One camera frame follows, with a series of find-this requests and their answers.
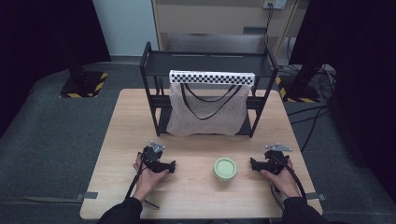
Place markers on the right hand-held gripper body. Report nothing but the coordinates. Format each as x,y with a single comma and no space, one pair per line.
275,160

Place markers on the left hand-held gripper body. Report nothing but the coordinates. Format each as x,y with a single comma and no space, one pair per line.
151,155

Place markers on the person's right hand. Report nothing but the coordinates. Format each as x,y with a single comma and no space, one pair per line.
281,182

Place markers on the person's left hand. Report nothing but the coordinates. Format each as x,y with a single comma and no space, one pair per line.
149,182

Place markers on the grey tape strip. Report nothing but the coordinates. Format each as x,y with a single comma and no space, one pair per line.
316,196
87,196

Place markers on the beige mesh bag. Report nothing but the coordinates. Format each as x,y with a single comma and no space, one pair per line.
207,115

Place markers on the black stand base hazard stripes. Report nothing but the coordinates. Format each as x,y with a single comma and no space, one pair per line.
84,84
300,91

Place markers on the black white checkered strip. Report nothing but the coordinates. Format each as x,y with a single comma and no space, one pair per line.
211,77

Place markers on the black metal shelf rack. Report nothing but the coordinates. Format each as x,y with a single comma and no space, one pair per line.
205,63

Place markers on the black curtain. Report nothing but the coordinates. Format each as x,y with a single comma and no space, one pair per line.
358,77
46,37

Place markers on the light wooden cabinet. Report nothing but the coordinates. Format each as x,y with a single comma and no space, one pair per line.
211,18

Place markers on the white wall power outlet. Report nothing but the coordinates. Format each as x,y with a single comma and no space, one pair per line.
275,3

